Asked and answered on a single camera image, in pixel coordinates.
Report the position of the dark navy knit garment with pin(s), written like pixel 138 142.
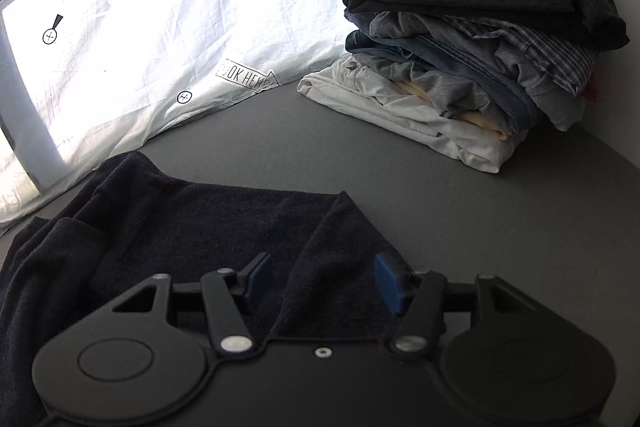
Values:
pixel 175 217

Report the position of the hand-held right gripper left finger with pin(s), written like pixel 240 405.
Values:
pixel 259 271

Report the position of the stack of folded clothes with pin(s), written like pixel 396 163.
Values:
pixel 465 47

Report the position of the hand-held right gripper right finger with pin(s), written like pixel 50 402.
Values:
pixel 391 283

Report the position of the white printed sheet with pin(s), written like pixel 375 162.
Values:
pixel 175 7

